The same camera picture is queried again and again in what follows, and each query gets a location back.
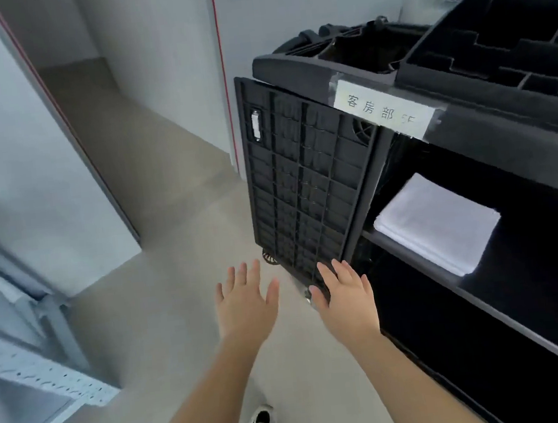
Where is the person's right hand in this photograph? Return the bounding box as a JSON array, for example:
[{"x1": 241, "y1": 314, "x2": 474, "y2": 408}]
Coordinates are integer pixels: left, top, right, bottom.
[{"x1": 306, "y1": 255, "x2": 383, "y2": 350}]

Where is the person's left hand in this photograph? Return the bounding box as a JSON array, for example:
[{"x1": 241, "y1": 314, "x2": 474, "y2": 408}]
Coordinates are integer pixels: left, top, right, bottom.
[{"x1": 210, "y1": 257, "x2": 286, "y2": 351}]

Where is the person's left forearm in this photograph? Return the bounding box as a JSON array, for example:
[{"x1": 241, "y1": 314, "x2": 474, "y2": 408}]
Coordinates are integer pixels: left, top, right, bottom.
[{"x1": 128, "y1": 330, "x2": 278, "y2": 423}]

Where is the person's right forearm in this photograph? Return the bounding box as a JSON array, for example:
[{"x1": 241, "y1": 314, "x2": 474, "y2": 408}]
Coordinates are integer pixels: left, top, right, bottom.
[{"x1": 344, "y1": 319, "x2": 493, "y2": 423}]

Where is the folded white towel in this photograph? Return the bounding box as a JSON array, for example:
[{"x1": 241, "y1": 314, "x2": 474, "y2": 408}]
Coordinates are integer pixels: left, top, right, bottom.
[{"x1": 368, "y1": 164, "x2": 508, "y2": 286}]

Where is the black ribbed cart door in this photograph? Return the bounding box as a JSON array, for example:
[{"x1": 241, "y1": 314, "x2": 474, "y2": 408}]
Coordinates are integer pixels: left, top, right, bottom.
[{"x1": 234, "y1": 62, "x2": 397, "y2": 299}]

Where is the black and white shoe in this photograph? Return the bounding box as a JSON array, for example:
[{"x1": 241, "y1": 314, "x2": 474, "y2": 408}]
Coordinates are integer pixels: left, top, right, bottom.
[{"x1": 242, "y1": 403, "x2": 277, "y2": 423}]

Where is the white paper label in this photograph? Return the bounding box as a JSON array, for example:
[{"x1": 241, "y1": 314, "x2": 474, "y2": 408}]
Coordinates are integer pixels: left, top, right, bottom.
[{"x1": 330, "y1": 69, "x2": 444, "y2": 147}]

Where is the black housekeeping cart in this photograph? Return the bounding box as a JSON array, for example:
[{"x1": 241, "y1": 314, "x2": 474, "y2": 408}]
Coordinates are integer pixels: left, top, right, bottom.
[{"x1": 227, "y1": 0, "x2": 558, "y2": 423}]

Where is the grey metal shelf rack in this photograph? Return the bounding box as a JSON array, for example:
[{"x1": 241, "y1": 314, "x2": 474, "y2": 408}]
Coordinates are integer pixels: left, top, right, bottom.
[{"x1": 0, "y1": 200, "x2": 126, "y2": 423}]

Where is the grey door with red edge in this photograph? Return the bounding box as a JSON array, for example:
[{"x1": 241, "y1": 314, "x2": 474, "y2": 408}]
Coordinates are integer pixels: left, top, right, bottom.
[{"x1": 0, "y1": 0, "x2": 147, "y2": 304}]

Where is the black compartment caddy tray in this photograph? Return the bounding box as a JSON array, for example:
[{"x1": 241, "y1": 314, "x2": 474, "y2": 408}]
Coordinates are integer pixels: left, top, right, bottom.
[{"x1": 387, "y1": 0, "x2": 558, "y2": 123}]

